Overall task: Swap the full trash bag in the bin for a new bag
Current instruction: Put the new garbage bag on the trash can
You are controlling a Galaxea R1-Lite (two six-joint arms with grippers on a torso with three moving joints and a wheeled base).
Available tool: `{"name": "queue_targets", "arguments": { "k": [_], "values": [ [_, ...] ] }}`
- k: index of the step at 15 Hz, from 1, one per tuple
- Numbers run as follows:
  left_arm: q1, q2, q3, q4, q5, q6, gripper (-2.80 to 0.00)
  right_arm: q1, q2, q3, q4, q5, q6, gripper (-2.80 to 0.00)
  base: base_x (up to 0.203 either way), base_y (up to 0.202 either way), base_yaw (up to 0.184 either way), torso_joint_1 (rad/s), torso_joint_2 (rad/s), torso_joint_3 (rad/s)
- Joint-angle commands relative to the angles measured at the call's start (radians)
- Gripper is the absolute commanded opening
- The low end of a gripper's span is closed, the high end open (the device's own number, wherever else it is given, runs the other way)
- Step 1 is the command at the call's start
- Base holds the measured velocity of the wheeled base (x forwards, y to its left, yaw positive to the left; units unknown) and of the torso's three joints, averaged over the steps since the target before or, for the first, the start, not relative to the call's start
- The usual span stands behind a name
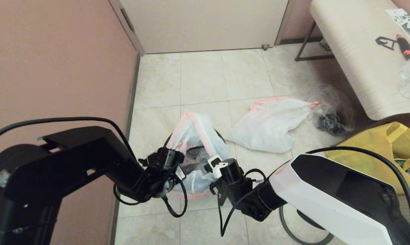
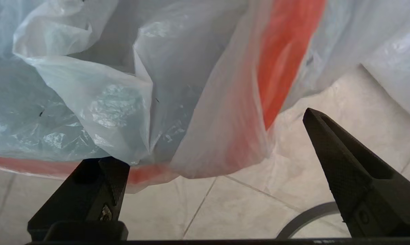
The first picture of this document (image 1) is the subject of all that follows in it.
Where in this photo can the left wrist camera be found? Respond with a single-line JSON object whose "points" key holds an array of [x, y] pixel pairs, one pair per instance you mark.
{"points": [[167, 158]]}

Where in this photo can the black hook clip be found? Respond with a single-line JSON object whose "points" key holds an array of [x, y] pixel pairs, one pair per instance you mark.
{"points": [[382, 41]]}

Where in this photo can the used white red-print trash bag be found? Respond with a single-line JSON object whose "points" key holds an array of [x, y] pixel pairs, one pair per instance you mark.
{"points": [[269, 126]]}

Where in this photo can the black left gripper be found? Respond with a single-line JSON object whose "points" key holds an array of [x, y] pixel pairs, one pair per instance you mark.
{"points": [[160, 182]]}

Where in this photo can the white door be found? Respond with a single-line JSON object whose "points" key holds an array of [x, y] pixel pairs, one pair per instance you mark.
{"points": [[205, 23]]}

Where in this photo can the printed black white paper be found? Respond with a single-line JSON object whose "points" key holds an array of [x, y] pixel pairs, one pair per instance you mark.
{"points": [[404, 22]]}

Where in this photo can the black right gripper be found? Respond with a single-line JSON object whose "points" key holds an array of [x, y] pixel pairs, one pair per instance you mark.
{"points": [[235, 192]]}

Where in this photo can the fresh white red-print trash bag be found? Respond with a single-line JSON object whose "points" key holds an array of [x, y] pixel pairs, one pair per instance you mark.
{"points": [[198, 129]]}

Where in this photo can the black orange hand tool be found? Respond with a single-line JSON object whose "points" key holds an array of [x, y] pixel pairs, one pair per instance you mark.
{"points": [[405, 47]]}

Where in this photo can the small grey floor object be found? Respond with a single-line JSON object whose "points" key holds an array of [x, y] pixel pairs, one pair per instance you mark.
{"points": [[324, 45]]}

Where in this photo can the light wood-grain table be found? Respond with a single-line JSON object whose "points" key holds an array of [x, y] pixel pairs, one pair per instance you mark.
{"points": [[354, 51]]}

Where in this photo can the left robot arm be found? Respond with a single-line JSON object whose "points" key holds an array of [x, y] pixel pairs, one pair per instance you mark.
{"points": [[72, 160]]}

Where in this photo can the teal patterned tote contents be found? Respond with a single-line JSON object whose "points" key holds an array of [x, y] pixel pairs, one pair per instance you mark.
{"points": [[404, 163]]}

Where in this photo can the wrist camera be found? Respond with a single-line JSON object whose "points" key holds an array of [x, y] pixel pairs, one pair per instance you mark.
{"points": [[167, 158], [230, 170]]}

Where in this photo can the yellow fabric tote bag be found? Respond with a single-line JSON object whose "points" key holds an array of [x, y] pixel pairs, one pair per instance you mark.
{"points": [[378, 139]]}

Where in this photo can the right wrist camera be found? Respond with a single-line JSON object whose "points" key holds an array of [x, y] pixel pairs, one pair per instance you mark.
{"points": [[230, 170]]}

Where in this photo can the black trash bin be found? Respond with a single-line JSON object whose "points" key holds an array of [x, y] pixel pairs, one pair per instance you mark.
{"points": [[167, 141]]}

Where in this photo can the clear bag of dark parts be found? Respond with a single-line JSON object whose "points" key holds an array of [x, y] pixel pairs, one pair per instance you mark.
{"points": [[330, 120]]}

